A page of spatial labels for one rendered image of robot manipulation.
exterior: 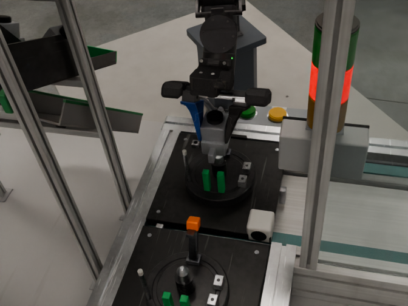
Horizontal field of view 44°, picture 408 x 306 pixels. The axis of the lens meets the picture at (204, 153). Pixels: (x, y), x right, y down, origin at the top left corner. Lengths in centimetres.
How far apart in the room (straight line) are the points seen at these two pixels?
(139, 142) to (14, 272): 42
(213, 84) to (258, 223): 27
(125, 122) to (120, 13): 255
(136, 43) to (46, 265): 80
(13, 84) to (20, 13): 320
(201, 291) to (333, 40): 46
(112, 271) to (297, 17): 263
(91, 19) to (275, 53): 221
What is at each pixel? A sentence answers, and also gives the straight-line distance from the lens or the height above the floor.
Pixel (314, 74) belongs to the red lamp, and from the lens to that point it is 63.
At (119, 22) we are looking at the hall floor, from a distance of 348.
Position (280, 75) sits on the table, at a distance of 143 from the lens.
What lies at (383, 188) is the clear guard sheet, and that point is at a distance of 74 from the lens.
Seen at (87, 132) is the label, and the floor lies 111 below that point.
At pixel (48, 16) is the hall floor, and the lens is 373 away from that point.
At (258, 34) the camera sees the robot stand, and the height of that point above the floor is 106.
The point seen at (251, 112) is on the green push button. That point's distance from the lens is 115.
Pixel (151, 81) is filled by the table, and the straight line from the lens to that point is 146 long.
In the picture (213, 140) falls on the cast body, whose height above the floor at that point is 111.
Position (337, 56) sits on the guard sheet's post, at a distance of 57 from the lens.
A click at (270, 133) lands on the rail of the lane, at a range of 112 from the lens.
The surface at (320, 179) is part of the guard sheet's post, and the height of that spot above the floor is 120.
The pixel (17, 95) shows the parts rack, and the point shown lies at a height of 135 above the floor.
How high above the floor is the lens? 173
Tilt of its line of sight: 46 degrees down
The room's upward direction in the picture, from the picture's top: 7 degrees counter-clockwise
